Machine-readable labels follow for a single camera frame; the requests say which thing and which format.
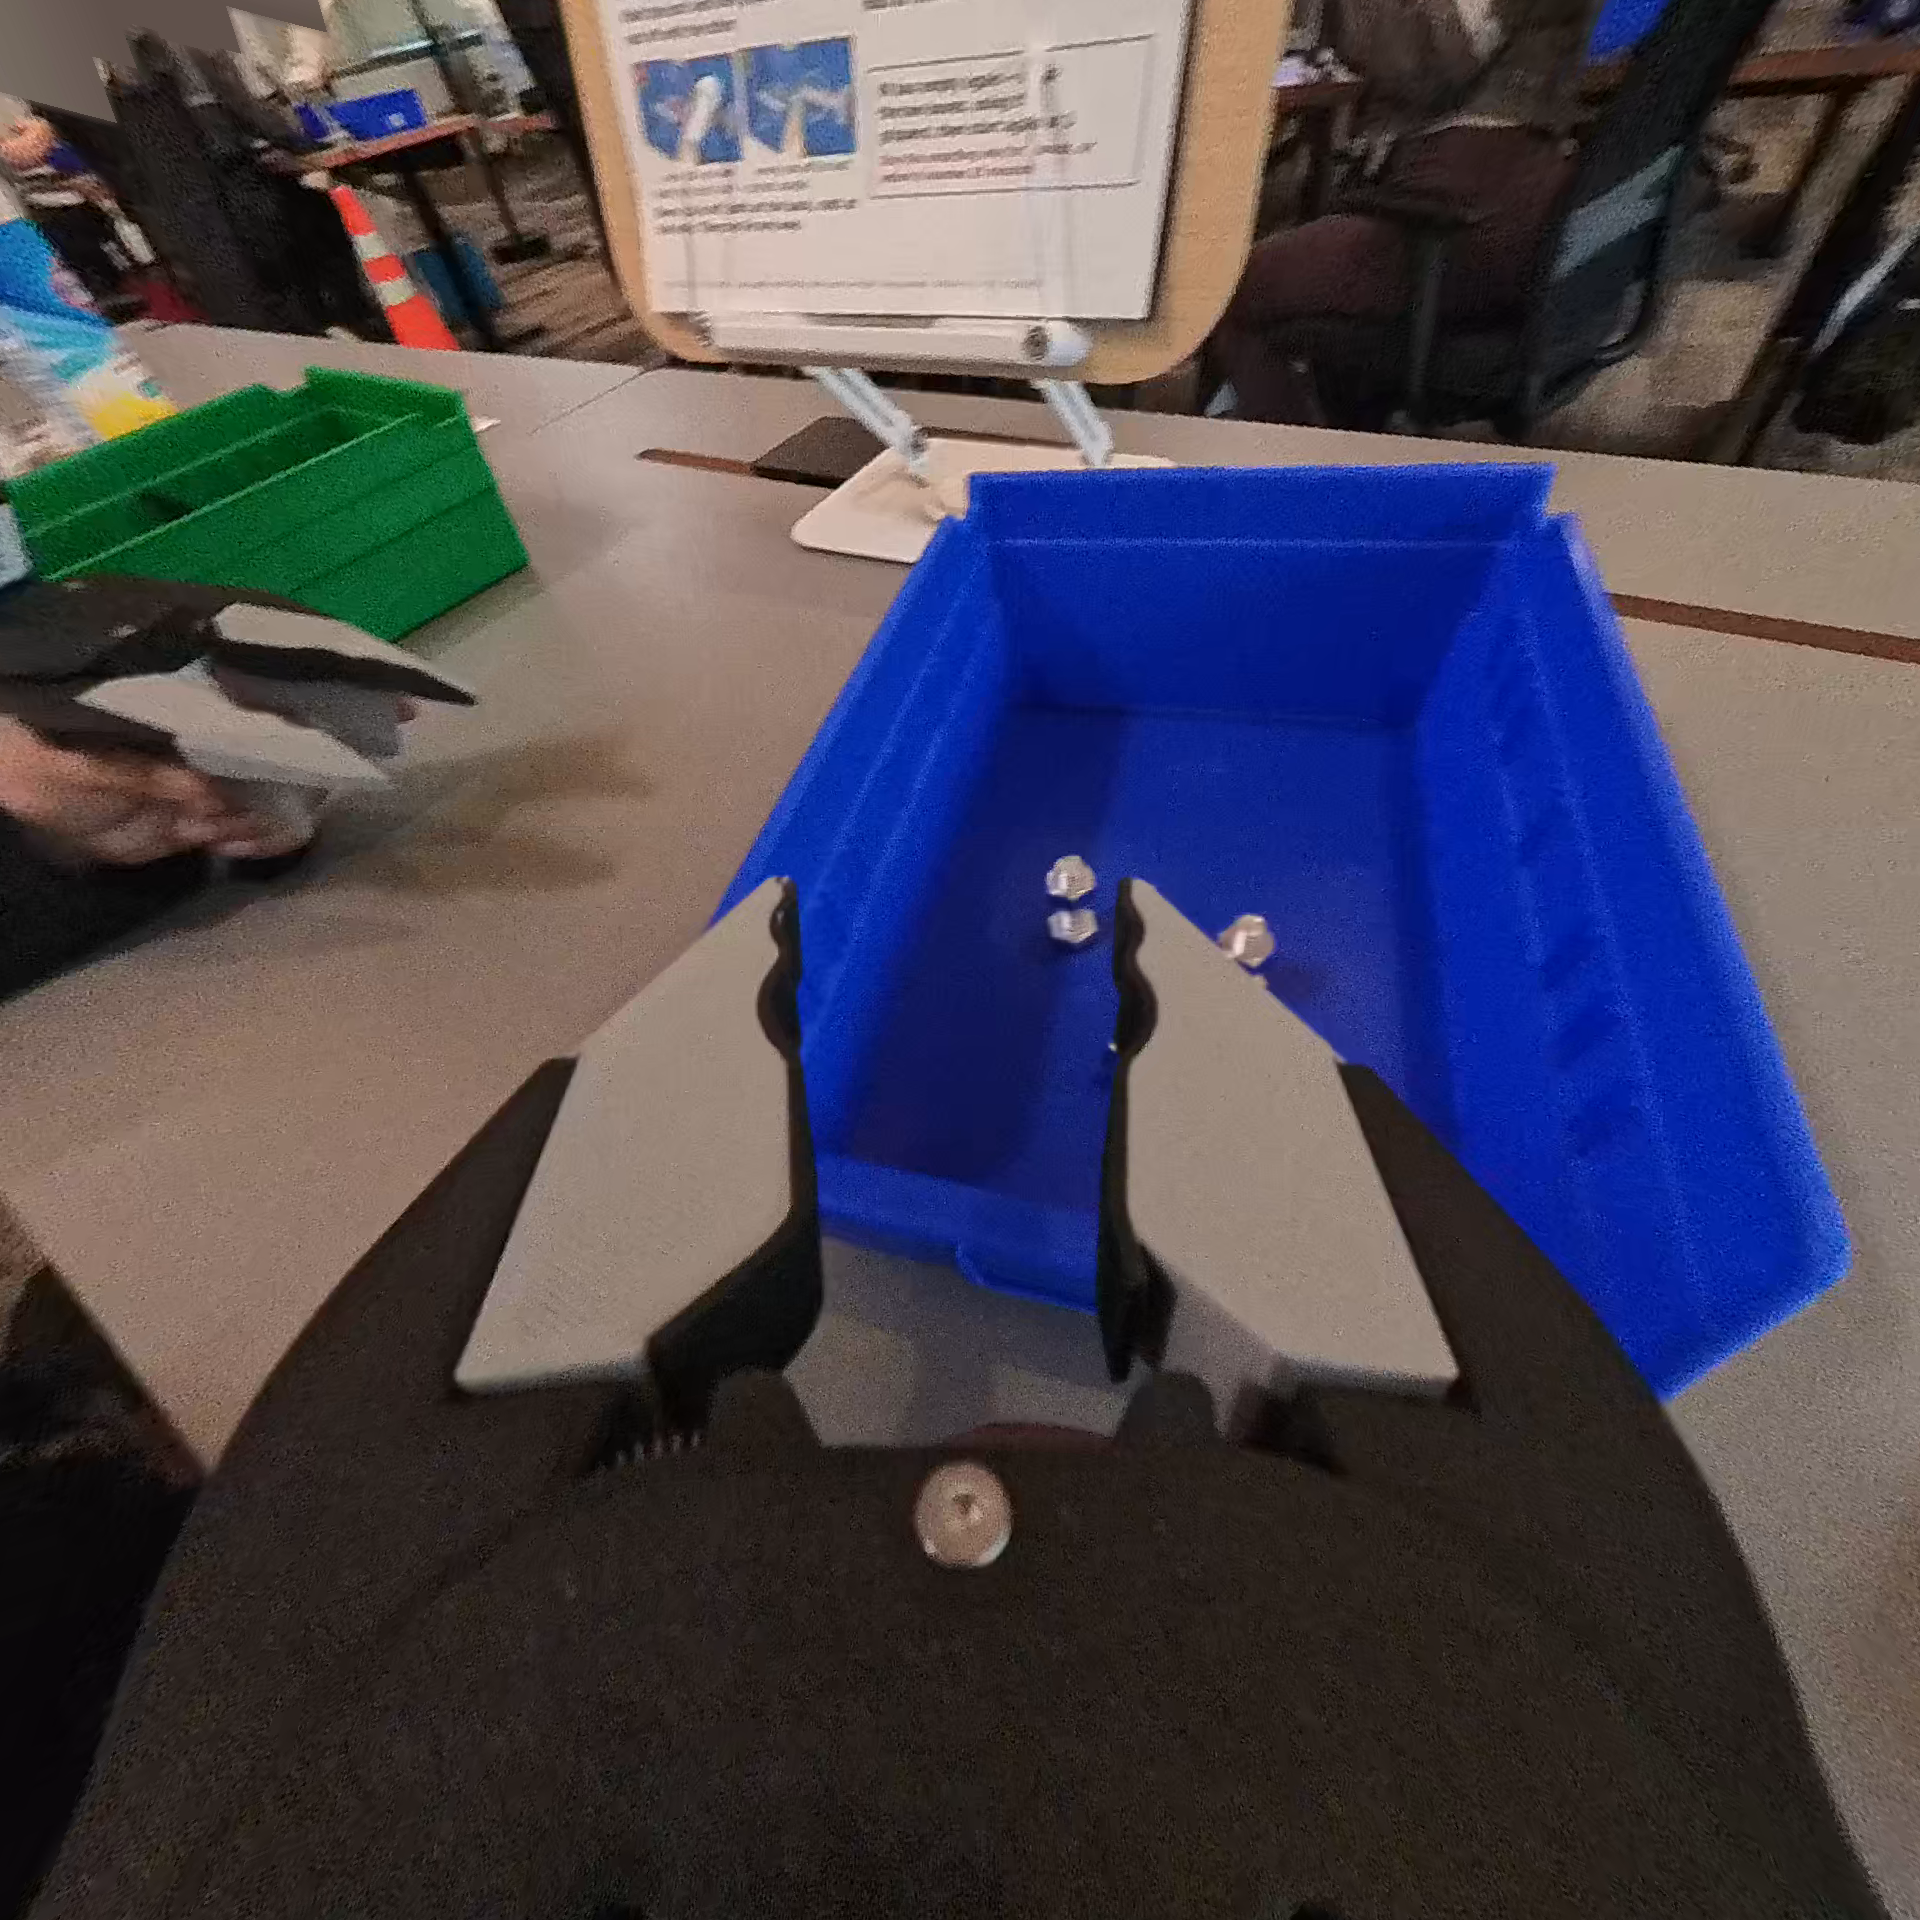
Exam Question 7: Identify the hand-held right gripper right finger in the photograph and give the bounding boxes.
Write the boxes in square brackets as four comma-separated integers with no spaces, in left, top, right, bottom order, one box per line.
[1097,870,1462,1446]

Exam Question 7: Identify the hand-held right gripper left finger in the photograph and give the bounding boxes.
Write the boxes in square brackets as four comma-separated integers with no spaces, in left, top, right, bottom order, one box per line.
[452,870,827,1426]

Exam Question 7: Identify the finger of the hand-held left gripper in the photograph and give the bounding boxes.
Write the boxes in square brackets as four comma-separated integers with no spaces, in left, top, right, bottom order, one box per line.
[76,659,402,792]
[205,597,481,757]

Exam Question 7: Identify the green plastic bin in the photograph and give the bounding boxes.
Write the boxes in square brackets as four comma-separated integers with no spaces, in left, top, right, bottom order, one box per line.
[0,363,532,646]

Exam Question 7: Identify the blue plastic bin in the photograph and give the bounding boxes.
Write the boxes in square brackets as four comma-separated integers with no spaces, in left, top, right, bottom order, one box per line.
[713,459,1857,1404]

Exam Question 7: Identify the person's left hand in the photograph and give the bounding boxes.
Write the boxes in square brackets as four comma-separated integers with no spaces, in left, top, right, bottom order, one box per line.
[0,713,322,878]

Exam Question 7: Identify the wipes canister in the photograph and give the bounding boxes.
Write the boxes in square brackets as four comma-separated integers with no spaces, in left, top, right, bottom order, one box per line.
[0,224,178,478]

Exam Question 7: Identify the blue floor bin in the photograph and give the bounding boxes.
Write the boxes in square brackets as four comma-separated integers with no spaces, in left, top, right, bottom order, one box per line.
[405,240,507,345]

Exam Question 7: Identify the orange traffic cone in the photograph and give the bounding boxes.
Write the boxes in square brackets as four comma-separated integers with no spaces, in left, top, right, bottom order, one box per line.
[330,184,460,352]

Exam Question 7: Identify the wooden top office desk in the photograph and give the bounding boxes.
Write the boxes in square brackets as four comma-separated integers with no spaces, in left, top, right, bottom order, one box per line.
[270,110,563,309]

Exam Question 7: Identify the dark flat rectangular panel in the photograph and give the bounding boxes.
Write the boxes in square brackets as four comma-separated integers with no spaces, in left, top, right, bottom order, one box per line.
[748,414,905,485]

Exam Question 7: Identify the printed instruction sheet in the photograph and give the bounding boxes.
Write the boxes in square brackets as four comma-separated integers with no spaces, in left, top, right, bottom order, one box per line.
[598,0,1198,321]

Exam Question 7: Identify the black office chair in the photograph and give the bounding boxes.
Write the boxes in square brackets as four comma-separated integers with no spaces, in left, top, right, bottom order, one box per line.
[1511,0,1779,438]

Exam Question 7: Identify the white rectangular base plate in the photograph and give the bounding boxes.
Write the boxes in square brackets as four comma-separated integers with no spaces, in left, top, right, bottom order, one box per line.
[788,450,1173,565]

